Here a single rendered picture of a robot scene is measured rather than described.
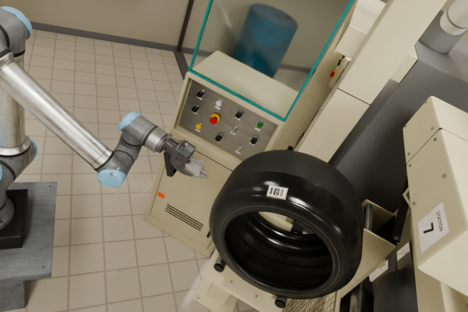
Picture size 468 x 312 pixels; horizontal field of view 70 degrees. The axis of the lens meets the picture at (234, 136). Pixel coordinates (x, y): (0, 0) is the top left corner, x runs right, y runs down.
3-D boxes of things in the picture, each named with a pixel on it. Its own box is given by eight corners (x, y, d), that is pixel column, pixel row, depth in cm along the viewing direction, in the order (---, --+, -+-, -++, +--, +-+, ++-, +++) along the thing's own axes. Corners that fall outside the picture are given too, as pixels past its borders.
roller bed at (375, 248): (332, 235, 171) (365, 198, 153) (359, 249, 169) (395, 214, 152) (327, 265, 155) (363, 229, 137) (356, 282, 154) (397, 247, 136)
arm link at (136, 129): (128, 122, 134) (135, 104, 128) (154, 140, 134) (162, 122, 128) (113, 134, 126) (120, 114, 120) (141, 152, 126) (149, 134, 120)
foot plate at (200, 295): (209, 265, 234) (209, 263, 233) (242, 285, 232) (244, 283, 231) (191, 299, 213) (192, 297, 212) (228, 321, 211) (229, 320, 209)
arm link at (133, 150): (106, 164, 131) (114, 142, 124) (118, 145, 140) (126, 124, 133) (129, 173, 132) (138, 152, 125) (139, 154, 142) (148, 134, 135)
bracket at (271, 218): (234, 207, 169) (240, 195, 163) (304, 247, 165) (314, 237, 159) (231, 212, 166) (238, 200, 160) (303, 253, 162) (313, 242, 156)
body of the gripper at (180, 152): (188, 158, 120) (160, 139, 120) (180, 173, 125) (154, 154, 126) (198, 147, 126) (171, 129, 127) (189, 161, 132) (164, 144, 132)
